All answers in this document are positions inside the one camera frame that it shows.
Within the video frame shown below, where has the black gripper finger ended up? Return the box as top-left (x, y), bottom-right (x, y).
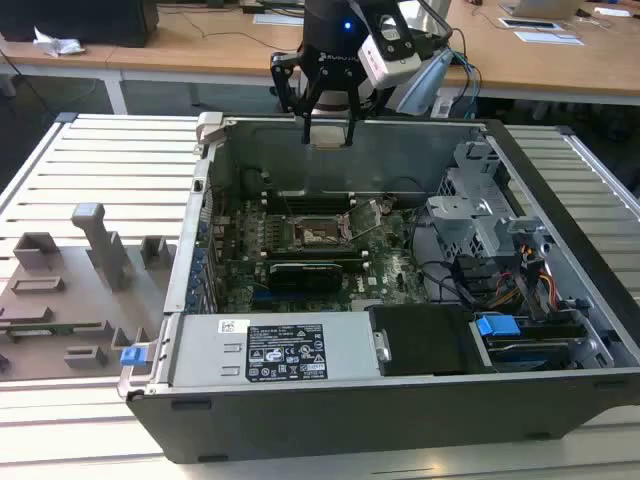
top-left (271, 49), bottom-right (321, 146)
top-left (344, 74), bottom-right (374, 149)

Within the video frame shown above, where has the small CPU plate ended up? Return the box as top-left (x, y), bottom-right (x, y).
top-left (308, 124), bottom-right (350, 149)

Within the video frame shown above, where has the metal socket cover frame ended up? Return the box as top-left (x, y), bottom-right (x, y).
top-left (339, 198), bottom-right (390, 237)

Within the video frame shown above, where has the CPU socket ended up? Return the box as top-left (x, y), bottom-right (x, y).
top-left (284, 214), bottom-right (354, 252)

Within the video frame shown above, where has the blue expansion slot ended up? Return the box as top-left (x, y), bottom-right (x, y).
top-left (252, 292), bottom-right (302, 309)

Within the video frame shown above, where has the black disk bay cover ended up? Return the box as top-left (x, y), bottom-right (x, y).
top-left (369, 303), bottom-right (476, 377)

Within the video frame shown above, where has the small white box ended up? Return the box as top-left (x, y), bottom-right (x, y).
top-left (431, 94), bottom-right (456, 119)

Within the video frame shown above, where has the long wooden desk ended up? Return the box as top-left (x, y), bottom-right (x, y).
top-left (0, 0), bottom-right (640, 107)

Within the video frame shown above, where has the silver metal drive cage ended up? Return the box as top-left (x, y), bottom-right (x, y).
top-left (427, 139), bottom-right (547, 262)

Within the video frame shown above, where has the black RAM stick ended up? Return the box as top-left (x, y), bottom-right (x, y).
top-left (258, 248), bottom-right (372, 272)

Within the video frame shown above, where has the green motherboard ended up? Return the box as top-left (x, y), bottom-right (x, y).
top-left (209, 197), bottom-right (436, 314)

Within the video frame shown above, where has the white tablet dark screen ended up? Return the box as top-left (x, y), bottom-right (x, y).
top-left (498, 17), bottom-right (566, 32)

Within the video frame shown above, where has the black graphics card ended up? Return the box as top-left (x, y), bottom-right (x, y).
top-left (268, 259), bottom-right (345, 295)

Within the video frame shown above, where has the white paper sheet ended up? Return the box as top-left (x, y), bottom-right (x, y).
top-left (514, 29), bottom-right (585, 47)

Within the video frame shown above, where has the silver laptop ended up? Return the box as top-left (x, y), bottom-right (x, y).
top-left (499, 0), bottom-right (586, 17)

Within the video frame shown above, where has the black monitor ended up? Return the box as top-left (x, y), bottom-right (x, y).
top-left (0, 0), bottom-right (160, 49)

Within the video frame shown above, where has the crumpled white paper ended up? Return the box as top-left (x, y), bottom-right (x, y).
top-left (32, 25), bottom-right (86, 57)

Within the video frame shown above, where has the hard disk in blue carrier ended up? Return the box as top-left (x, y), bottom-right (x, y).
top-left (473, 312), bottom-right (590, 374)

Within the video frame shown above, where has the grey power supply with label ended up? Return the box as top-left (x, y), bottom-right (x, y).
top-left (167, 314), bottom-right (381, 387)

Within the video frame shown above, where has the grey brown parts rack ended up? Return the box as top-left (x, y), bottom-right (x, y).
top-left (0, 202), bottom-right (180, 384)

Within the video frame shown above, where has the blue case latch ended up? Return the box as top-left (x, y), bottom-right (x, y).
top-left (121, 346), bottom-right (153, 371)

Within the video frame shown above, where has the black open PC case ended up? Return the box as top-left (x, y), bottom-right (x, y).
top-left (117, 112), bottom-right (640, 464)

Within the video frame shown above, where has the green RAM stick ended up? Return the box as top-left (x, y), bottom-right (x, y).
top-left (0, 322), bottom-right (109, 342)

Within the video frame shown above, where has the white wrist camera black plate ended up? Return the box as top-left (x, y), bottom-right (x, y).
top-left (359, 13), bottom-right (424, 91)

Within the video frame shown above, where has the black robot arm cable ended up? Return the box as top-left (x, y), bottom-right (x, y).
top-left (417, 0), bottom-right (455, 54)

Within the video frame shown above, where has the blue cable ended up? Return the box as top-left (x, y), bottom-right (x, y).
top-left (449, 47), bottom-right (485, 120)

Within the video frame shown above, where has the black cable loop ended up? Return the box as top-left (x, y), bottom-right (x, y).
top-left (407, 207), bottom-right (479, 307)

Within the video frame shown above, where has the yellow red wire bundle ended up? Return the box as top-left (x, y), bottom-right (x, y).
top-left (492, 242), bottom-right (560, 307)

